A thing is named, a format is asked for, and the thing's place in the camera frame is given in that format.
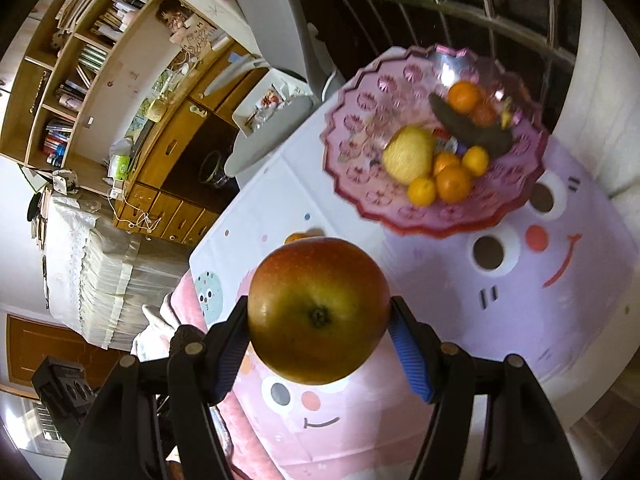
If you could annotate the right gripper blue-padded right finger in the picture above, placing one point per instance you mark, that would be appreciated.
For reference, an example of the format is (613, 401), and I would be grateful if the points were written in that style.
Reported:
(523, 436)

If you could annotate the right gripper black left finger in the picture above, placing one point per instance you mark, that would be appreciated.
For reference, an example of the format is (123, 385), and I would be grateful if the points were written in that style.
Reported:
(144, 404)

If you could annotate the red-yellow apple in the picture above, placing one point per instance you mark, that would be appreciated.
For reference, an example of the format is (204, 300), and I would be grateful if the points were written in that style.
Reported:
(317, 308)

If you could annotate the medium orange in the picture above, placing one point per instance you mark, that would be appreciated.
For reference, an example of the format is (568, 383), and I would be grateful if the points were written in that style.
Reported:
(454, 184)

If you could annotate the small orange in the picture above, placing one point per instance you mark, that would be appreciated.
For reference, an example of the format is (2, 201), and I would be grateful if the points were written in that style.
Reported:
(422, 192)
(476, 160)

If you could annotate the dark avocado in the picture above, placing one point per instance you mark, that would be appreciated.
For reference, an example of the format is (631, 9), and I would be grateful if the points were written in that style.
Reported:
(185, 334)

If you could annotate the red lychee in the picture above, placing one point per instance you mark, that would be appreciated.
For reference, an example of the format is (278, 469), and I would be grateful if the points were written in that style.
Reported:
(444, 160)

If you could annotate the large orange with stem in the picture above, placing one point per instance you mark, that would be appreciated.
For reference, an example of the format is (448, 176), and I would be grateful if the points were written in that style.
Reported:
(463, 96)

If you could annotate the brown wooden door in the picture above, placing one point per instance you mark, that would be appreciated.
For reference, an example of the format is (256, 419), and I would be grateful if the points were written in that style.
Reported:
(29, 342)

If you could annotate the white lace covered furniture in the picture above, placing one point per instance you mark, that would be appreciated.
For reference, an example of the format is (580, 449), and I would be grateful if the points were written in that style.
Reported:
(98, 277)

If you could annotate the cartoon monster tablecloth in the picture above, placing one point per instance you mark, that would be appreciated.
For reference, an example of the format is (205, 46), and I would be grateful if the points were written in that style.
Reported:
(550, 272)

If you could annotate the wooden desk with drawers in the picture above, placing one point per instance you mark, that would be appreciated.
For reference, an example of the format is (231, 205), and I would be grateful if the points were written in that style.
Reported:
(163, 197)

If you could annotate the black waste bin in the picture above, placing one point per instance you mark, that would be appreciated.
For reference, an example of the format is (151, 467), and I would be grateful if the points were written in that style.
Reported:
(212, 172)

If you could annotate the small tangerine near apple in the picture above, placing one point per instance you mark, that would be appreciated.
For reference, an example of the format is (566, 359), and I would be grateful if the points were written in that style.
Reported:
(294, 237)

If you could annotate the wooden bookshelf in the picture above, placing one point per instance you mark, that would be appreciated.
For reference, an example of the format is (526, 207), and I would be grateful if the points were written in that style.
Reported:
(95, 78)

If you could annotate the yellow pear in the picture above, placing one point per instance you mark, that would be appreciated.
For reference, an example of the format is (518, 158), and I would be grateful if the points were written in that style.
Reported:
(409, 155)

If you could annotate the white box tray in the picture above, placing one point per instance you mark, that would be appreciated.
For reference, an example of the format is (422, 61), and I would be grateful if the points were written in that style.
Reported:
(275, 90)

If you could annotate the purple glass fruit plate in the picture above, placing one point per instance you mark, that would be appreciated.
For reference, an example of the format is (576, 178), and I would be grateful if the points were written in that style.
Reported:
(435, 140)

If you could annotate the metal window bars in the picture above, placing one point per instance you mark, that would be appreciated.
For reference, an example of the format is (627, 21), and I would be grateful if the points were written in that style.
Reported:
(537, 39)

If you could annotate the grey office chair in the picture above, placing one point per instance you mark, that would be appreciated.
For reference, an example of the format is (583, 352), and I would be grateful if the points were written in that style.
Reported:
(301, 75)

